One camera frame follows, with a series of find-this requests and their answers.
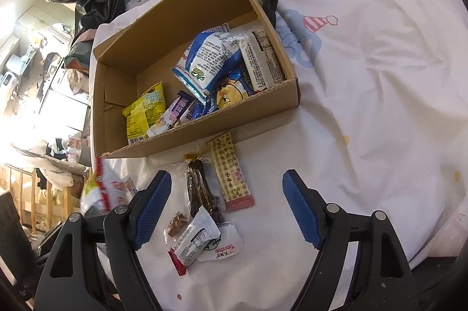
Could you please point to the yellow snack packet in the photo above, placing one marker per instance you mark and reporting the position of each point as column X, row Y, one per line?
column 144, row 113

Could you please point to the white red-ended snack wrapper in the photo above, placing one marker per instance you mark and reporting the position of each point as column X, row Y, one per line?
column 192, row 245

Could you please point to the white pink-print snack packet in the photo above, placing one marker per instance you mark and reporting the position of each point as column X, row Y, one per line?
column 223, row 247

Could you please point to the brown cardboard box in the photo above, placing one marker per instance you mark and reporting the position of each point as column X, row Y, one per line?
column 182, row 133

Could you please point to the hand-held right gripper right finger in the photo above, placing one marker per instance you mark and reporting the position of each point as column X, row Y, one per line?
column 303, row 212

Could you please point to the person's right leg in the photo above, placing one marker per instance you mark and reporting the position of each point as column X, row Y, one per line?
column 440, row 283

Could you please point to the blue bear-print snack packet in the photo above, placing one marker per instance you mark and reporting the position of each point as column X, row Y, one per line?
column 230, row 93

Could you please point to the purple white snack packet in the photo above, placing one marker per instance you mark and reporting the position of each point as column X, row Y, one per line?
column 175, row 112

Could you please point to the dark brown snack packet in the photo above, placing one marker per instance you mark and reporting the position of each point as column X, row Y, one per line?
column 199, row 186

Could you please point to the blue white puffed snack packet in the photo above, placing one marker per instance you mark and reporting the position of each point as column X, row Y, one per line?
column 204, row 59

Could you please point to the white snack packet red end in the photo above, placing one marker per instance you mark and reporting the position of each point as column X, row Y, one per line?
column 263, row 59

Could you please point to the small clear nut packet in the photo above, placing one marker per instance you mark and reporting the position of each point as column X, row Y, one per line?
column 177, row 223

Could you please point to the white picture-print snack packet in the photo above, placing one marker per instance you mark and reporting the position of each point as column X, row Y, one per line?
column 106, row 186

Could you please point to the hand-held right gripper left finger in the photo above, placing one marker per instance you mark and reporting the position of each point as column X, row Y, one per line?
column 151, row 212

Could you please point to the beige pink-ended snack bar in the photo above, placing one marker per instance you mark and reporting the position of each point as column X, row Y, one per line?
column 230, row 175

